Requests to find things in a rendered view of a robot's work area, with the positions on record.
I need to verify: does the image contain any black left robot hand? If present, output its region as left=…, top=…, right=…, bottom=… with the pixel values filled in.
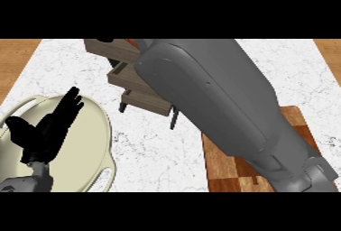
left=4, top=86, right=86, bottom=165

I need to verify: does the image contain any orange sweet potato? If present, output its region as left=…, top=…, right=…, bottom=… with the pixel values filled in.
left=124, top=38, right=142, bottom=50

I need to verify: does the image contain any brown wooden tiered basket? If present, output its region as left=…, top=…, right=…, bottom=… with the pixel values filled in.
left=83, top=38, right=182, bottom=131

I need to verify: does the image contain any brown checkered wooden cutting board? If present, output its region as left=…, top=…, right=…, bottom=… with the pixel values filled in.
left=201, top=105, right=340, bottom=193

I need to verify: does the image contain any cream oval tray with handles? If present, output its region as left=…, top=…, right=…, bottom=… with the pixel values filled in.
left=0, top=94, right=118, bottom=193

